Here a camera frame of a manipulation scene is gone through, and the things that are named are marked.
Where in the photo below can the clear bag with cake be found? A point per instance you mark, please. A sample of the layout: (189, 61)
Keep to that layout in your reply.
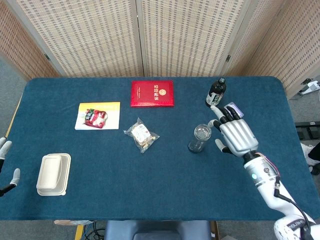
(141, 135)

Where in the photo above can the red certificate book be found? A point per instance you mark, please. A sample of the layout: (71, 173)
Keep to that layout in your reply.
(150, 93)

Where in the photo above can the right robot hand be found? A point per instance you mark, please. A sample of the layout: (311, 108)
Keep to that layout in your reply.
(237, 136)

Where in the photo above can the woven folding screen panel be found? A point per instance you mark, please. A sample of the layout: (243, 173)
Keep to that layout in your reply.
(187, 37)
(17, 45)
(295, 50)
(87, 37)
(250, 37)

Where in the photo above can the dark screen hinge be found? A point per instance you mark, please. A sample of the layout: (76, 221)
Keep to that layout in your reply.
(228, 58)
(46, 57)

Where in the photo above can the brown cardboard piece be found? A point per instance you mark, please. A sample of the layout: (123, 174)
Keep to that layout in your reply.
(72, 222)

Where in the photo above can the blue tablecloth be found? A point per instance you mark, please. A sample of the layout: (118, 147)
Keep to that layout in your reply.
(150, 180)

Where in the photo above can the clear plastic case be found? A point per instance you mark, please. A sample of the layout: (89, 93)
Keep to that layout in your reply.
(238, 109)

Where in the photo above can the beige lidded lunch box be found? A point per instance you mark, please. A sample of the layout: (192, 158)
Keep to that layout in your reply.
(53, 173)

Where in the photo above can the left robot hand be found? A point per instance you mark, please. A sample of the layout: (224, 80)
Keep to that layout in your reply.
(3, 147)

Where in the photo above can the clear glass jar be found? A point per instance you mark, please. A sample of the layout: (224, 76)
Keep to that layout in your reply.
(196, 146)

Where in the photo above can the dark brown glass bottle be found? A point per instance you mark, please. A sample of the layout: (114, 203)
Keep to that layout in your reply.
(216, 92)

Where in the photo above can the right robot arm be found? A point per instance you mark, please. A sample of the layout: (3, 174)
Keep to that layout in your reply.
(262, 172)

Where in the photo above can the white shoe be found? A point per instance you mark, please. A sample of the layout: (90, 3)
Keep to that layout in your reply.
(307, 151)

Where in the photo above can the white power strip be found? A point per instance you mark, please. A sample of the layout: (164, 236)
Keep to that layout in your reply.
(312, 86)

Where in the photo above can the black floor stand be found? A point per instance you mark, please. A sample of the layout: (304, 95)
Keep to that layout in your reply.
(308, 130)

